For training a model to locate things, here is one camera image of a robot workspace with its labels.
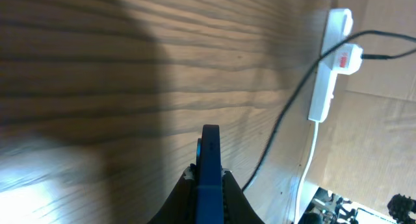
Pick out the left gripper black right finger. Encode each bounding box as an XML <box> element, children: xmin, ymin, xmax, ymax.
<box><xmin>222</xmin><ymin>170</ymin><xmax>264</xmax><ymax>224</ymax></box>

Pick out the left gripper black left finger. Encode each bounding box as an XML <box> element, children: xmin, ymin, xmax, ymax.
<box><xmin>148</xmin><ymin>165</ymin><xmax>197</xmax><ymax>224</ymax></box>

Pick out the blue Galaxy smartphone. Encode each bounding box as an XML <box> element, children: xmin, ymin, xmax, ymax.
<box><xmin>195</xmin><ymin>125</ymin><xmax>224</xmax><ymax>224</ymax></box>

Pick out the black charger cable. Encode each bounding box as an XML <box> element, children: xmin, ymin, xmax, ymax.
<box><xmin>241</xmin><ymin>29</ymin><xmax>416</xmax><ymax>192</ymax></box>

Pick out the white charger plug adapter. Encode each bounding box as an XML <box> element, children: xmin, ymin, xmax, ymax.
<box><xmin>332</xmin><ymin>44</ymin><xmax>363</xmax><ymax>75</ymax></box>

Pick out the cardboard panel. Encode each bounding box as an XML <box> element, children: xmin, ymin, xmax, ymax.
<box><xmin>305</xmin><ymin>0</ymin><xmax>416</xmax><ymax>215</ymax></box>

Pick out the white power strip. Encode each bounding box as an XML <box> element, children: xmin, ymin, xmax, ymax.
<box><xmin>308</xmin><ymin>8</ymin><xmax>354</xmax><ymax>123</ymax></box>

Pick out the white power strip cord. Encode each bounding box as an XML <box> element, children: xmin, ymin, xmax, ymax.
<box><xmin>293</xmin><ymin>120</ymin><xmax>320</xmax><ymax>224</ymax></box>

